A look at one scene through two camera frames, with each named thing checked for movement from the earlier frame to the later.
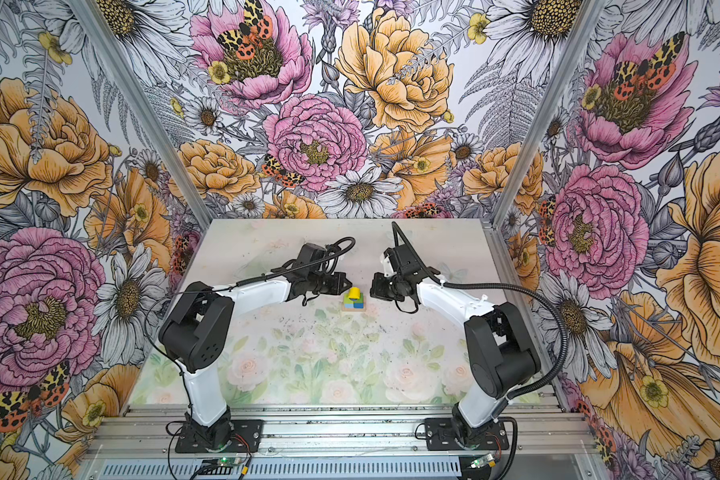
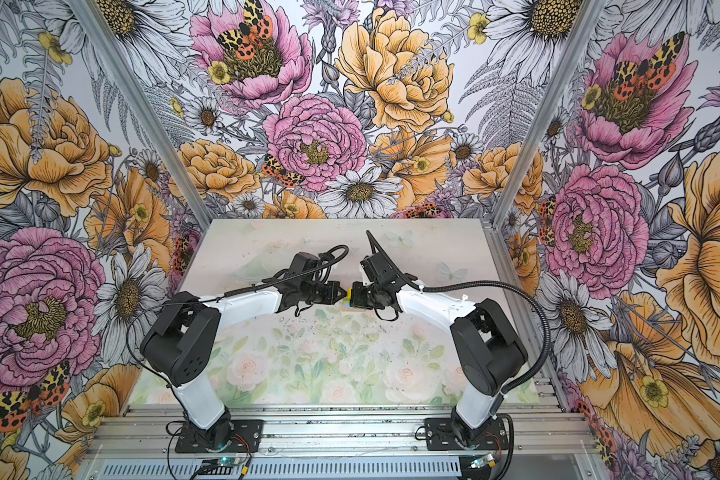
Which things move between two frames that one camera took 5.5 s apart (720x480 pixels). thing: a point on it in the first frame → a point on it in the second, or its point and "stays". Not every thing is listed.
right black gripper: (377, 289) → (357, 301)
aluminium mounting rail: (343, 431) stays
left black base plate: (247, 437) stays
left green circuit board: (229, 461) stays
